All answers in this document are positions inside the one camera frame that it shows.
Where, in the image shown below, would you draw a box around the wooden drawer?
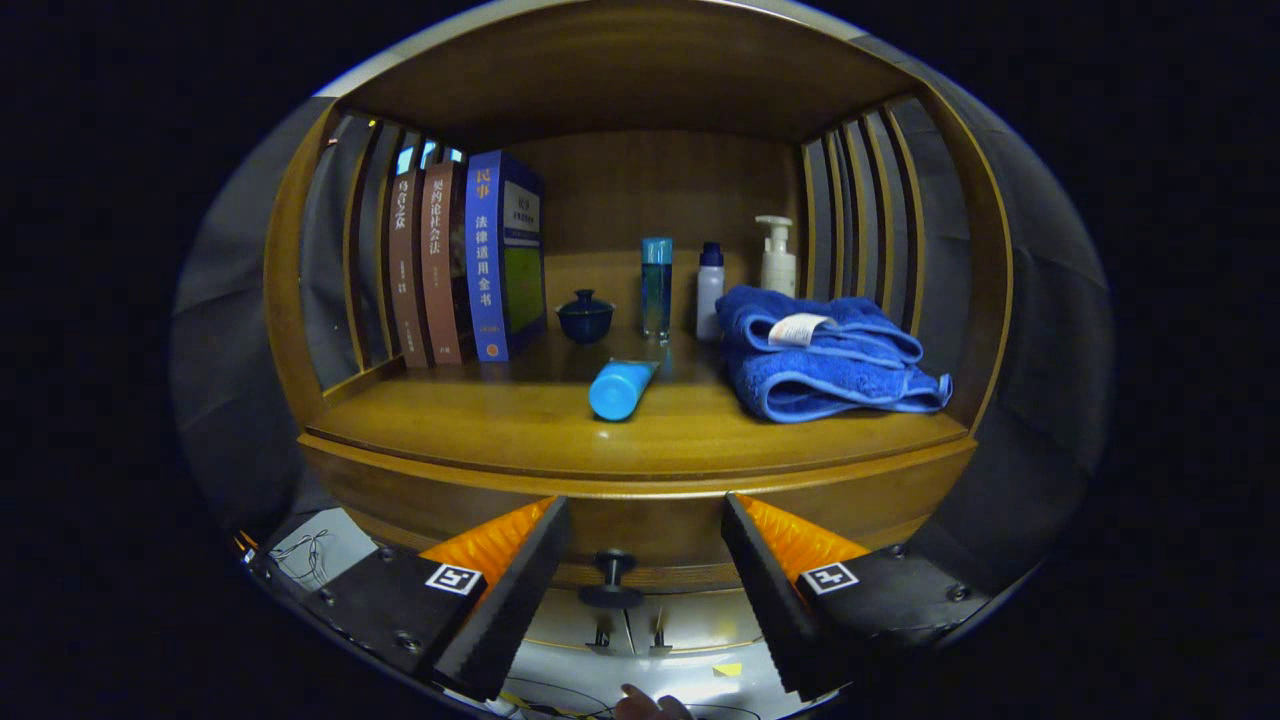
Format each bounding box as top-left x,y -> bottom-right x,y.
298,432 -> 979,611

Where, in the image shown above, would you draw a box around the blue folded towel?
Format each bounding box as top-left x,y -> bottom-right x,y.
716,285 -> 953,424

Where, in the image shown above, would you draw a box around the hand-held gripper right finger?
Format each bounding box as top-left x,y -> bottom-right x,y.
722,492 -> 991,701

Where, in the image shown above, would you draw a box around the blue lidded teacup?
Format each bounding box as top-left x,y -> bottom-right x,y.
556,290 -> 616,345

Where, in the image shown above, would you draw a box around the wooden cabinet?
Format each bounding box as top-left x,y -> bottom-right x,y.
263,0 -> 1014,661

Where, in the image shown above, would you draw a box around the blue cosmetic tube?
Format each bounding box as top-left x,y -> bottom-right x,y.
588,358 -> 663,422

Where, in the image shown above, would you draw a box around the white pump bottle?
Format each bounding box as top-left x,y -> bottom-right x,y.
755,215 -> 798,298

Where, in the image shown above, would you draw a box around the thin cables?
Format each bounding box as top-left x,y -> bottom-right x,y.
268,530 -> 333,589

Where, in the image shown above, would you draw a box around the blue book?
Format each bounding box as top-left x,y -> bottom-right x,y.
465,150 -> 547,363

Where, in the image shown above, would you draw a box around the white bottle blue cap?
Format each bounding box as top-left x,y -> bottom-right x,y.
696,242 -> 725,343

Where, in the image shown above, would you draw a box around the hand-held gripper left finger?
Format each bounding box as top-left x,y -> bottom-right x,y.
297,495 -> 573,703

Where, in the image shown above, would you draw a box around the teal glass bottle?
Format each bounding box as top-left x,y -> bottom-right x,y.
641,237 -> 674,344

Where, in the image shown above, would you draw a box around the reddish brown book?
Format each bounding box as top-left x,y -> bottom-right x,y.
420,162 -> 471,366

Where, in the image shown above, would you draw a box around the dark brown book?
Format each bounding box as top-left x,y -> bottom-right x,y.
387,170 -> 431,369

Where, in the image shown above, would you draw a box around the wooden cabinet door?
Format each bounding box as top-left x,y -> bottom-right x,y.
520,590 -> 633,656
632,590 -> 776,653

